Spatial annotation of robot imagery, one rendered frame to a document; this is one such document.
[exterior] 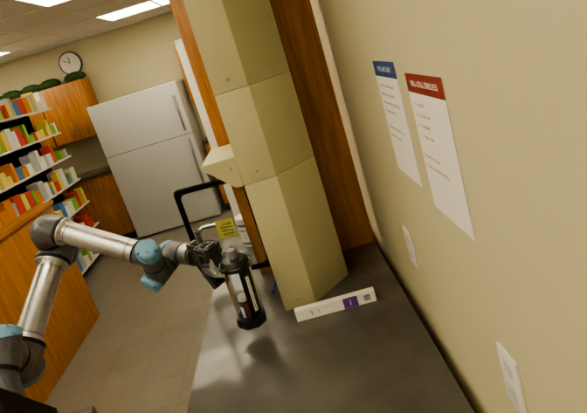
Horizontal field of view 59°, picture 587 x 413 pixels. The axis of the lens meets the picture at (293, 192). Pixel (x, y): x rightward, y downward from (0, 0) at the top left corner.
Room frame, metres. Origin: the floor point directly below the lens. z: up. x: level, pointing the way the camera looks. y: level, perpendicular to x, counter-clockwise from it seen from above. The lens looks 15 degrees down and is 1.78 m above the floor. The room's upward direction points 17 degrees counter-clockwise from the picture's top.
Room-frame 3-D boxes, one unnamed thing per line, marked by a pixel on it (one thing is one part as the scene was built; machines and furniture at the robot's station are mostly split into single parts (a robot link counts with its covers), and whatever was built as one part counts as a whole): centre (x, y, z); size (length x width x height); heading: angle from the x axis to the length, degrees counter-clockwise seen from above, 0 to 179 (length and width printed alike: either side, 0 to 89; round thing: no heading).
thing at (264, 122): (1.79, 0.02, 1.33); 0.32 x 0.25 x 0.77; 179
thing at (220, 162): (1.79, 0.20, 1.46); 0.32 x 0.12 x 0.10; 179
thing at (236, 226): (1.97, 0.30, 1.19); 0.30 x 0.01 x 0.40; 79
